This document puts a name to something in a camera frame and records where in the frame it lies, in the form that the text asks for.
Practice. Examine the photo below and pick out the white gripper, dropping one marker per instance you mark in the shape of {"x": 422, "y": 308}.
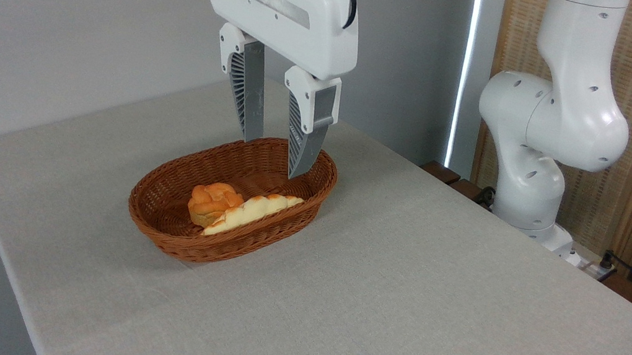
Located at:
{"x": 288, "y": 29}

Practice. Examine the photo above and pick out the long braided bread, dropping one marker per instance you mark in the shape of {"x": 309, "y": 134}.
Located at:
{"x": 251, "y": 210}

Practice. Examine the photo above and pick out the round orange bread roll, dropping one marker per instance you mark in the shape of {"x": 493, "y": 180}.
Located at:
{"x": 211, "y": 202}

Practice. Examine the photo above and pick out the brown wicker basket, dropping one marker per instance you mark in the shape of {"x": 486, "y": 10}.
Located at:
{"x": 267, "y": 170}

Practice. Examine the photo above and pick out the dark brown wooden block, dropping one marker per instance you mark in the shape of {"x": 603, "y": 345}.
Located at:
{"x": 467, "y": 189}
{"x": 441, "y": 172}

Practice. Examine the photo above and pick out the grey linen tablecloth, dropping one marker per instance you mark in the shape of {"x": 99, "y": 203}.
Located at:
{"x": 427, "y": 313}

